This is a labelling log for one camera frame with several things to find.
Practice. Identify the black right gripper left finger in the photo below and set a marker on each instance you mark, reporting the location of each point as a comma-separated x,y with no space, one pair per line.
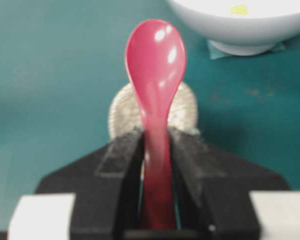
93,198

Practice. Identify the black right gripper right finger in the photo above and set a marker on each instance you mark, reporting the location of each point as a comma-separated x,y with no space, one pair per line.
222,196

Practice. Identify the red plastic spoon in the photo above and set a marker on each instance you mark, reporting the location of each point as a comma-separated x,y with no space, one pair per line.
155,61

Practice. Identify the white round bowl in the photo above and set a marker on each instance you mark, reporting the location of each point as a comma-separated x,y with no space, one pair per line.
268,23

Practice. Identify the speckled teardrop small dish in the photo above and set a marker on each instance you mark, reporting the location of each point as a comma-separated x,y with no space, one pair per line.
124,114

